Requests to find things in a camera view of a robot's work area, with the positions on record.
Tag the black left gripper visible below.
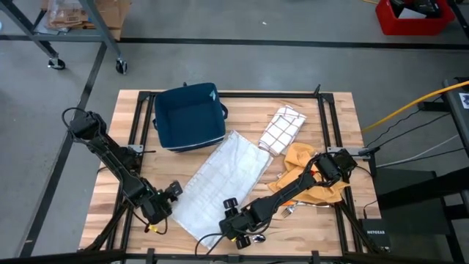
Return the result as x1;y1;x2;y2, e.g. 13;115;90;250
140;180;184;226

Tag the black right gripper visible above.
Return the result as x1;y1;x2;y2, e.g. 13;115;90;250
218;197;259;251

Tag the white grey-striped kitchen towel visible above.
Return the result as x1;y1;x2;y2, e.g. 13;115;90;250
170;130;274;250

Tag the mustard yellow towel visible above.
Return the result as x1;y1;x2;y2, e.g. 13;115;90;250
267;142;351;205

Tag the white red-checked kitchen towel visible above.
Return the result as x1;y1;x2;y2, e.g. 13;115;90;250
258;105;308;157

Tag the navy blue fabric basket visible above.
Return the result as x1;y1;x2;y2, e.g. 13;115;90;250
152;82;229;153

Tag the black equipment stand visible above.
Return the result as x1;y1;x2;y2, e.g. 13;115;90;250
372;76;469;264

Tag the grey metal cart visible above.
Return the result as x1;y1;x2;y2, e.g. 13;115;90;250
0;0;128;76

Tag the brown cardboard box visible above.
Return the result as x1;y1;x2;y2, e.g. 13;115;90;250
94;0;132;41

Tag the plastic-wrapped cardboard stack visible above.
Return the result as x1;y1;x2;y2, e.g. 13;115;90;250
40;0;97;31

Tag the red plastic bin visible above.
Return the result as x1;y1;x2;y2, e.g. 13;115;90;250
374;0;457;37

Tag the black electronic device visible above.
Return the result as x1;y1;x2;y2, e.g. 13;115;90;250
388;0;443;18

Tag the fork with orange handle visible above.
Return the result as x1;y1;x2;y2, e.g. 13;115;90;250
280;200;333;219

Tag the black aluminium frame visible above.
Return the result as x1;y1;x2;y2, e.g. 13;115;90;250
0;82;469;264

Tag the black Netgear network switch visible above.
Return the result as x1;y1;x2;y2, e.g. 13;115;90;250
358;218;392;254

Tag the yellow cable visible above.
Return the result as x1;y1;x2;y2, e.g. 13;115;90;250
361;79;469;133

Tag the grey cable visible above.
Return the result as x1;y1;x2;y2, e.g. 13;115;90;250
375;133;461;169

